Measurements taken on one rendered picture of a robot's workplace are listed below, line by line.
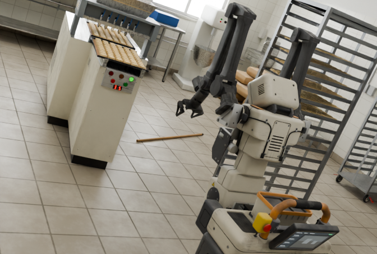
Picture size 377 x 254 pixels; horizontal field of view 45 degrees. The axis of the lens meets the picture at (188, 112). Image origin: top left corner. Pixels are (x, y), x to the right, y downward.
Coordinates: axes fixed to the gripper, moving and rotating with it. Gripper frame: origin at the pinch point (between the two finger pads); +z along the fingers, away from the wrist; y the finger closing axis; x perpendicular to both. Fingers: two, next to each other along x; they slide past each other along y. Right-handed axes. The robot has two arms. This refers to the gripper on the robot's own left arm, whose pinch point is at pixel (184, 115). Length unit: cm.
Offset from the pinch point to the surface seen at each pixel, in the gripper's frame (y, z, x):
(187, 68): -299, 261, -357
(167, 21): -234, 200, -386
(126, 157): -60, 151, -81
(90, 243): 16, 99, 23
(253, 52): -424, 210, -376
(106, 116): -17, 98, -80
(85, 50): -15, 102, -159
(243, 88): -349, 212, -275
